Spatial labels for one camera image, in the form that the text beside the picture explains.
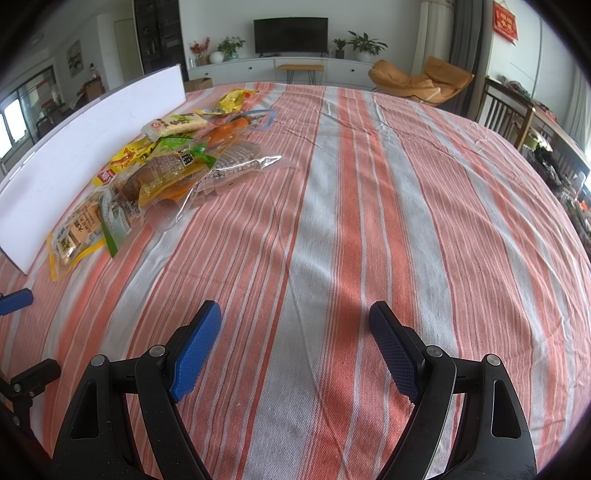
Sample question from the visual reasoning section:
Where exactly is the black glass cabinet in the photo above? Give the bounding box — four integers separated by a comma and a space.
134, 0, 180, 77

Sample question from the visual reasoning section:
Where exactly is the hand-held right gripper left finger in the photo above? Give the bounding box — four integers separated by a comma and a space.
50, 300, 222, 480

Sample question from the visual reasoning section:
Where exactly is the cream rice cracker packet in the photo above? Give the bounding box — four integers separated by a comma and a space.
140, 112, 208, 140

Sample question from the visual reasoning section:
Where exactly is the orange striped tablecloth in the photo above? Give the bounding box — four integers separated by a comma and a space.
0, 82, 591, 480

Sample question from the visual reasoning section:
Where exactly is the orange and yellow snack packet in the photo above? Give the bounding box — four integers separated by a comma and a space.
48, 202, 110, 282

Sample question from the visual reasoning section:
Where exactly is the white television cabinet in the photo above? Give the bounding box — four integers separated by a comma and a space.
187, 56, 385, 91

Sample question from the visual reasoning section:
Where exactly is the white foam board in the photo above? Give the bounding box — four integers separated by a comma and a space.
0, 64, 187, 276

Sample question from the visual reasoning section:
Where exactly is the framed wall picture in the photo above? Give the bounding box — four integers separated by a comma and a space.
66, 40, 84, 77

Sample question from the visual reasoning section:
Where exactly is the red wall hanging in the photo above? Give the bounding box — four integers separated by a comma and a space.
492, 0, 519, 45

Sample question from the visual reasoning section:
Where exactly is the clear packet of brown snack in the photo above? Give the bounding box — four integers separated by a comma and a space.
113, 147, 219, 211

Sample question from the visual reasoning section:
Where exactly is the clear packet with blue edge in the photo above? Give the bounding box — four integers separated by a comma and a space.
226, 109, 276, 133

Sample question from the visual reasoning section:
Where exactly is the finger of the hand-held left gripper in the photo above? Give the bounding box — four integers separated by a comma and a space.
0, 359, 62, 435
0, 288, 34, 317

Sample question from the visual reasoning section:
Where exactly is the white sheer curtain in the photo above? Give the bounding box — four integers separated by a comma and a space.
418, 0, 456, 71

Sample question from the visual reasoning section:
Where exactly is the red flower arrangement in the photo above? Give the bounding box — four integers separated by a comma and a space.
189, 39, 212, 66

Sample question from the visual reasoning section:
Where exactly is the dark wooden chair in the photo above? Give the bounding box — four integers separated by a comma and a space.
475, 76, 537, 149

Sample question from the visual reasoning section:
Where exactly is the light green snack packet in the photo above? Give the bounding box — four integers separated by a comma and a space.
154, 134, 200, 156

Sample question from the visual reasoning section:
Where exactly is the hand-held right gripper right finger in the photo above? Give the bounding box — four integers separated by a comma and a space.
369, 301, 539, 480

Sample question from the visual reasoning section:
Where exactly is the clear packet of brown strips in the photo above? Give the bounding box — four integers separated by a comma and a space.
175, 141, 283, 223

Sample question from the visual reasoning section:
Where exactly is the orange lounge chair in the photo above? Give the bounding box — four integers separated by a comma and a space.
368, 56, 475, 107

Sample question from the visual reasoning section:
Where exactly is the yellow packet with red label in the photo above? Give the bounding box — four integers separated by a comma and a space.
92, 141, 158, 188

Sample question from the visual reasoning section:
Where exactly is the yellow crinkled snack packet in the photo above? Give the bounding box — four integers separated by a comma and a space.
217, 89, 257, 114

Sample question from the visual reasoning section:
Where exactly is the wooden bench with metal legs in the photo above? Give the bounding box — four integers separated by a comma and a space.
276, 64, 325, 86

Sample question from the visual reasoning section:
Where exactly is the large plant in white pot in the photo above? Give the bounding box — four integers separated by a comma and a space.
347, 31, 389, 64

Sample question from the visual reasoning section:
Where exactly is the green potted plant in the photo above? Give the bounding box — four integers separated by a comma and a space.
217, 36, 247, 61

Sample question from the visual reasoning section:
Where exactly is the black television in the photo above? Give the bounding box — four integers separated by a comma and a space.
253, 17, 329, 56

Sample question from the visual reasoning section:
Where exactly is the grey curtain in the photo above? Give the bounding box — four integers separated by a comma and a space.
450, 0, 495, 123

